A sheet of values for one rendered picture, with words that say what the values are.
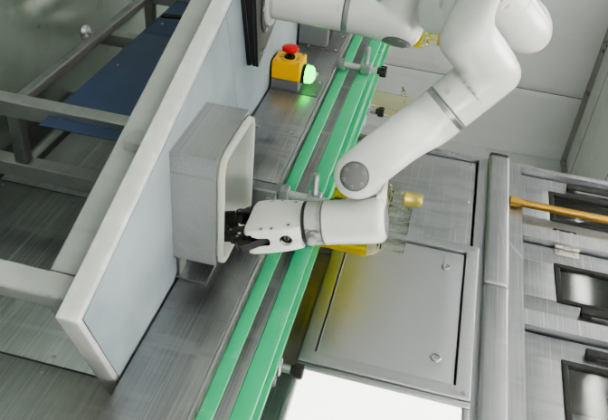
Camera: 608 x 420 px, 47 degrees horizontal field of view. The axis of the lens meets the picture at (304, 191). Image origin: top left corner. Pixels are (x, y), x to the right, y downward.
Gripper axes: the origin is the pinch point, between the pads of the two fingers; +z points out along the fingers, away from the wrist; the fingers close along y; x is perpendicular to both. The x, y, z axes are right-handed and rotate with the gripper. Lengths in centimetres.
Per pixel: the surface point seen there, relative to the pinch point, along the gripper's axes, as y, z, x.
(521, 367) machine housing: 13, -50, -47
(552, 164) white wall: 604, -115, -355
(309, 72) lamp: 57, -6, 3
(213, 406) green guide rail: -26.4, -2.7, -15.1
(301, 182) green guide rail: 22.7, -8.7, -5.8
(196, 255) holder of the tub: -3.7, 4.5, -3.4
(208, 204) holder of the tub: -4.1, -0.6, 7.4
